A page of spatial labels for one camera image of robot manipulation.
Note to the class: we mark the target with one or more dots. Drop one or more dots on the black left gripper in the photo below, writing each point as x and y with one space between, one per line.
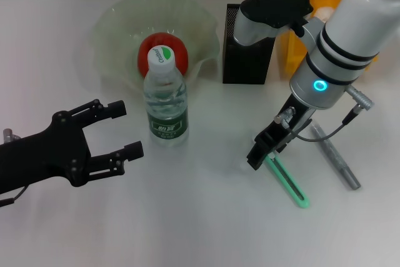
47 157

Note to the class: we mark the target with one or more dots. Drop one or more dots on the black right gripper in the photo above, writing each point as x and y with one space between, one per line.
290 123

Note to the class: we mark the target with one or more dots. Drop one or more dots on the green utility knife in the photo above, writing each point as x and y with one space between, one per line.
287 185

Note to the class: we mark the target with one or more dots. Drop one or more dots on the clear water bottle green label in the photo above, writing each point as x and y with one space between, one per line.
167 107

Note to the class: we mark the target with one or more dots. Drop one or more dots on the red-orange fruit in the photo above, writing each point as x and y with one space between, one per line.
181 51

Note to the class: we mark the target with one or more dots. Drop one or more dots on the white paper ball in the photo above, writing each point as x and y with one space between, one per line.
325 15

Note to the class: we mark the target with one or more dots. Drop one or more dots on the silver pen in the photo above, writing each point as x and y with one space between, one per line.
340 164

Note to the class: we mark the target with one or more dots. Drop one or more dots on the black mesh pen holder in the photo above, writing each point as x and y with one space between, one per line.
247 63

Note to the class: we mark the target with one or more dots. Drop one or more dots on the green wavy glass fruit bowl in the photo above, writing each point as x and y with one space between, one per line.
118 35

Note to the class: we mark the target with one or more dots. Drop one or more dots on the yellow plastic bin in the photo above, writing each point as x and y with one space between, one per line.
287 54

